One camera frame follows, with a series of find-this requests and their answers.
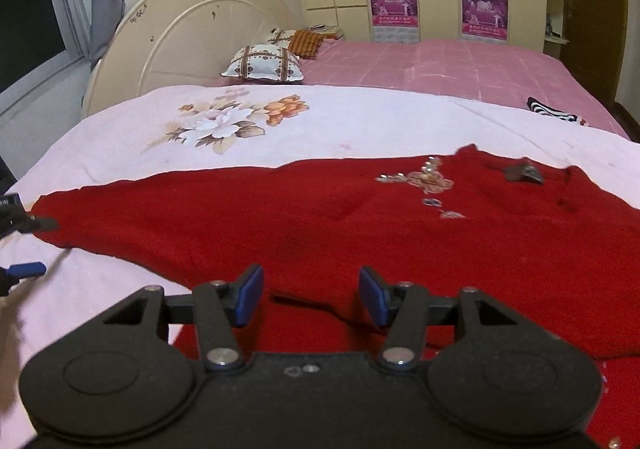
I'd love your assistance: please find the pink bed sheet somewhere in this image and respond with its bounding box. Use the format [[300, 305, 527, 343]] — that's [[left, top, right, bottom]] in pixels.
[[300, 39, 631, 140]]

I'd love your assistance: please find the bedside table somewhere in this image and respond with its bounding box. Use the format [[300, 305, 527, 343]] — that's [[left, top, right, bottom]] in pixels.
[[307, 23, 346, 41]]

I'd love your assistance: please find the cream round headboard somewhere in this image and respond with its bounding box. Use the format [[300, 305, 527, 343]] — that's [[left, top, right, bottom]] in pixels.
[[80, 0, 296, 120]]

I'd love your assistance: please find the window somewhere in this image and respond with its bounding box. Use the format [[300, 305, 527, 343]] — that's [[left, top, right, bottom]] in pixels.
[[0, 0, 93, 100]]

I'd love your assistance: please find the striped cloth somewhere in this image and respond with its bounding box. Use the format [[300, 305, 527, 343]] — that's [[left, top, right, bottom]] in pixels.
[[526, 98, 588, 126]]

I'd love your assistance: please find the orange checked cushion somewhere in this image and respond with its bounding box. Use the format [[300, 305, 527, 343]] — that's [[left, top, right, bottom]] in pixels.
[[287, 29, 331, 61]]

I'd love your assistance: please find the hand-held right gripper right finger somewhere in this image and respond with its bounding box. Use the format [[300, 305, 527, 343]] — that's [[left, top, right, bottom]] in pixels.
[[358, 265, 518, 372]]

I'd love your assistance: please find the brown wooden door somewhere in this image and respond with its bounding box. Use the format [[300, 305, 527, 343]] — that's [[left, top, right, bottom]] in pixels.
[[562, 0, 631, 105]]

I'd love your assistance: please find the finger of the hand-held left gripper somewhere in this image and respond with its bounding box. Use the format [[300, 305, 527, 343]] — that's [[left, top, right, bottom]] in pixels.
[[0, 261, 47, 296], [15, 213, 61, 233]]

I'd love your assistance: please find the red towel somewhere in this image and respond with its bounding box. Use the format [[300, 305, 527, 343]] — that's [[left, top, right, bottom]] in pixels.
[[30, 144, 640, 449]]

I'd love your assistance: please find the white floral blanket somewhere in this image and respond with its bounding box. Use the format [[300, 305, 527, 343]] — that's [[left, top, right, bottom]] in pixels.
[[0, 84, 640, 449]]

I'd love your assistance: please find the white patterned pillow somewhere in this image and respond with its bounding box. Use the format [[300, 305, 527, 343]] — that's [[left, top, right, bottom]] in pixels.
[[220, 44, 306, 82], [265, 28, 301, 50]]

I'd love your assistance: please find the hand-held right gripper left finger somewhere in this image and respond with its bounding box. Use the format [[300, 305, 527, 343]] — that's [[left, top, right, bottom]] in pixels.
[[102, 264, 264, 372]]

